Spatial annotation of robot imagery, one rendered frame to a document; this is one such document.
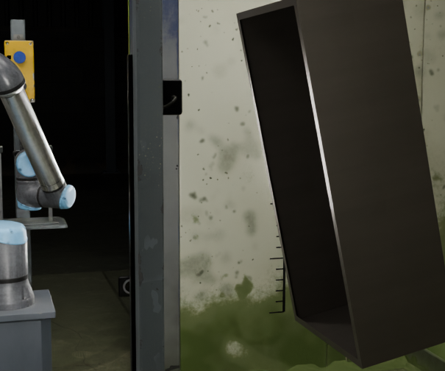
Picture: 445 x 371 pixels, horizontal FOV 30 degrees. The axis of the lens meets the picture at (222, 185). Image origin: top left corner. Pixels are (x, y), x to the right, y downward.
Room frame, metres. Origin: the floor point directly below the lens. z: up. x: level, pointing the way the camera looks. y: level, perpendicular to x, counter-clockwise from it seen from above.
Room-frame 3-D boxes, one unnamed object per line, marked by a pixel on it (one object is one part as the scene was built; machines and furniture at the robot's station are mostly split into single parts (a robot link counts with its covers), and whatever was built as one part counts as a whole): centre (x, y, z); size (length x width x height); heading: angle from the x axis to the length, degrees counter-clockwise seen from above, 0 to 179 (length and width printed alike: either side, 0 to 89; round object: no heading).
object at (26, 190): (3.14, 0.73, 0.96); 0.12 x 0.09 x 0.12; 66
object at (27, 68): (3.56, 0.86, 1.42); 0.12 x 0.06 x 0.26; 106
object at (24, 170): (3.15, 0.74, 1.07); 0.12 x 0.09 x 0.10; 16
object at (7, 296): (2.74, 0.73, 0.69); 0.19 x 0.19 x 0.10
